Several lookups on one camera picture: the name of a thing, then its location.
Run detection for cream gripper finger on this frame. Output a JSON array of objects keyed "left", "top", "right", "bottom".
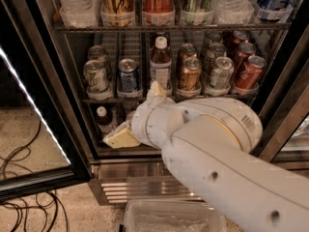
[
  {"left": 147, "top": 81, "right": 166, "bottom": 98},
  {"left": 103, "top": 121, "right": 141, "bottom": 149}
]

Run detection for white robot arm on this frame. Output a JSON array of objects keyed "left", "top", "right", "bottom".
[{"left": 103, "top": 84, "right": 309, "bottom": 232}]

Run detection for brown tea bottle bottom shelf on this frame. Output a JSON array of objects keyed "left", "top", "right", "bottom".
[{"left": 97, "top": 106, "right": 118, "bottom": 136}]

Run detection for brown tea bottle shelf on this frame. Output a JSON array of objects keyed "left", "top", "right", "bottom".
[
  {"left": 150, "top": 36, "right": 172, "bottom": 90},
  {"left": 97, "top": 106, "right": 118, "bottom": 136}
]

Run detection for brown tea bottle middle shelf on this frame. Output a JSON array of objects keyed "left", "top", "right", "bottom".
[{"left": 150, "top": 36, "right": 172, "bottom": 90}]

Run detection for blue pepsi can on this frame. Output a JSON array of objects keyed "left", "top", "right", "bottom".
[{"left": 118, "top": 59, "right": 139, "bottom": 93}]

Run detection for gold can front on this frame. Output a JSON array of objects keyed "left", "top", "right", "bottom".
[{"left": 178, "top": 57, "right": 202, "bottom": 91}]

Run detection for gold can rear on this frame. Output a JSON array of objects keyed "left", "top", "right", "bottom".
[{"left": 178, "top": 43, "right": 198, "bottom": 61}]

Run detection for green 7up can front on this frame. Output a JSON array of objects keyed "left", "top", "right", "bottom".
[{"left": 84, "top": 60, "right": 109, "bottom": 93}]

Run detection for silver can front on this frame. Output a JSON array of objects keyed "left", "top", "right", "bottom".
[{"left": 208, "top": 56, "right": 234, "bottom": 90}]

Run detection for silver can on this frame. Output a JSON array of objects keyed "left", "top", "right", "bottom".
[
  {"left": 208, "top": 56, "right": 234, "bottom": 90},
  {"left": 203, "top": 32, "right": 223, "bottom": 48},
  {"left": 204, "top": 43, "right": 227, "bottom": 64}
]

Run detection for silver can middle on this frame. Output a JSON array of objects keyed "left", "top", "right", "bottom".
[{"left": 204, "top": 43, "right": 227, "bottom": 64}]

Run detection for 7up can rear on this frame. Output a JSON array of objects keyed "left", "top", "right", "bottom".
[{"left": 88, "top": 45, "right": 110, "bottom": 69}]

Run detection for silver can rear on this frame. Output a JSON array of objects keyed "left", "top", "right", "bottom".
[{"left": 203, "top": 32, "right": 223, "bottom": 48}]

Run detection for red can top shelf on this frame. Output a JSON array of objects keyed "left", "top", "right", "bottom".
[{"left": 142, "top": 0, "right": 175, "bottom": 26}]

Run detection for open fridge glass door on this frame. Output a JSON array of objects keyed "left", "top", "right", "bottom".
[{"left": 0, "top": 0, "right": 91, "bottom": 203}]

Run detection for gold can top shelf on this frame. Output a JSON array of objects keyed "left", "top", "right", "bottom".
[{"left": 100, "top": 0, "right": 135, "bottom": 26}]

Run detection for red can front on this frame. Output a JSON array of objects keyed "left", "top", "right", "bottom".
[{"left": 235, "top": 55, "right": 267, "bottom": 90}]

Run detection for red can middle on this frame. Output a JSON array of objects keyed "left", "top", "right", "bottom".
[{"left": 234, "top": 43, "right": 257, "bottom": 69}]

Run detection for green can top shelf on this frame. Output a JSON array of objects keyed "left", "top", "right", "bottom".
[{"left": 181, "top": 0, "right": 213, "bottom": 25}]

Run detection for red can rear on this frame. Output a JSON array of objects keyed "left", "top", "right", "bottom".
[{"left": 228, "top": 31, "right": 250, "bottom": 48}]

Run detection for stainless steel fridge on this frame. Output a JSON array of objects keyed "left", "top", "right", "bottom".
[{"left": 25, "top": 0, "right": 309, "bottom": 205}]

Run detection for closed right fridge door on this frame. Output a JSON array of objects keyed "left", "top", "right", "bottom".
[{"left": 257, "top": 61, "right": 309, "bottom": 171}]

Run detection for clear plastic bin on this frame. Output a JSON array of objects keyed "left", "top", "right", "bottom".
[{"left": 120, "top": 200, "right": 227, "bottom": 232}]

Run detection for water bottle top right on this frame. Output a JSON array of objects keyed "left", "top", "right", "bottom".
[{"left": 212, "top": 0, "right": 253, "bottom": 24}]

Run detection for black floor cables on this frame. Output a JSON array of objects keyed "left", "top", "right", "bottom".
[{"left": 0, "top": 118, "right": 70, "bottom": 232}]

